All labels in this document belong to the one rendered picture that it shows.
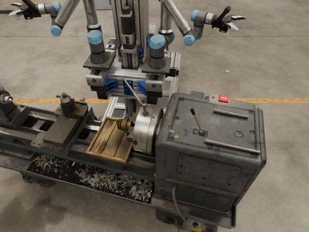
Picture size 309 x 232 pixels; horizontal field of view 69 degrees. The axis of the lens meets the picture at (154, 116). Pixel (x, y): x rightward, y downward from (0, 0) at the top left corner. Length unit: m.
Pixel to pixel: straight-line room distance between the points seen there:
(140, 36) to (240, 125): 1.11
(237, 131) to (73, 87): 2.83
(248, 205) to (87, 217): 1.59
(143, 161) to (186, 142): 0.48
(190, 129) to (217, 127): 0.16
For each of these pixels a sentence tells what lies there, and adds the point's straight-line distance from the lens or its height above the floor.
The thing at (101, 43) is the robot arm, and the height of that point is 1.32.
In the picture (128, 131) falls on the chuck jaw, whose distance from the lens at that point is 1.46.
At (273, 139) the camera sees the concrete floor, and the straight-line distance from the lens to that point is 3.17.
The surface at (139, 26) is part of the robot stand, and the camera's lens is 1.96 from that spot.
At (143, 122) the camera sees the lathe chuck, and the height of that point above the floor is 1.22.
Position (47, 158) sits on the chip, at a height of 0.55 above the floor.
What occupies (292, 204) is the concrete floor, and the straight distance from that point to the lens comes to 2.78.
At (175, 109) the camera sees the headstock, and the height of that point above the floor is 1.25.
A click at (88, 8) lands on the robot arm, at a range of 1.95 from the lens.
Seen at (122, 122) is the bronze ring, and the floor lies 1.12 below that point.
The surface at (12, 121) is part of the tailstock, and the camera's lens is 2.07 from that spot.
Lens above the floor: 2.25
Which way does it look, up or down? 47 degrees down
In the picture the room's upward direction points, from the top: straight up
